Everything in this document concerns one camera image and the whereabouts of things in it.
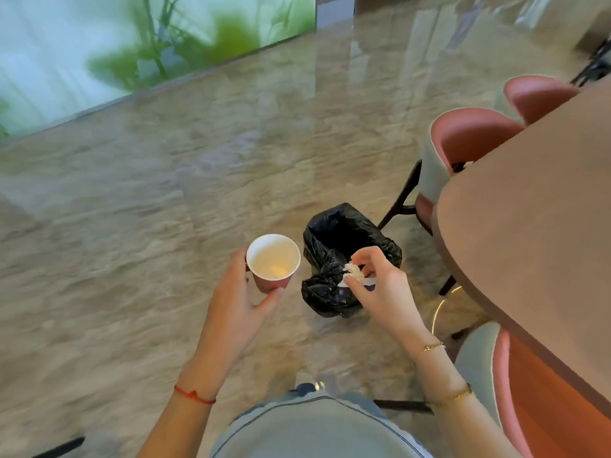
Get white tissue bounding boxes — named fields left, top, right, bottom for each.
left=336, top=261, right=378, bottom=288

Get light wooden dining table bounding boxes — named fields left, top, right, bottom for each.
left=432, top=78, right=611, bottom=420

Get red paper cup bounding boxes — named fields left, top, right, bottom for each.
left=246, top=233, right=302, bottom=295

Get light blue ribbed shirt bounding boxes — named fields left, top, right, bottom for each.
left=209, top=393, right=433, bottom=458

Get person's left hand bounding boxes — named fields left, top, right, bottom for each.
left=188, top=246, right=286, bottom=378

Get gold bangle bracelet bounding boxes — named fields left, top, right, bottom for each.
left=426, top=384, right=474, bottom=408

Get red string bracelet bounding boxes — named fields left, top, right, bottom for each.
left=173, top=384, right=217, bottom=406

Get black trash bag bin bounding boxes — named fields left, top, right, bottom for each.
left=300, top=202, right=404, bottom=319

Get frosted glass window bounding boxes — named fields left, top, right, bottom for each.
left=0, top=0, right=317, bottom=139

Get beige sneaker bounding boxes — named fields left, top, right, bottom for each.
left=294, top=371, right=327, bottom=392

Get person's right hand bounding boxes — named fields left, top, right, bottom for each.
left=342, top=246, right=438, bottom=352

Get blue jeans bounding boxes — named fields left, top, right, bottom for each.
left=286, top=382, right=388, bottom=420

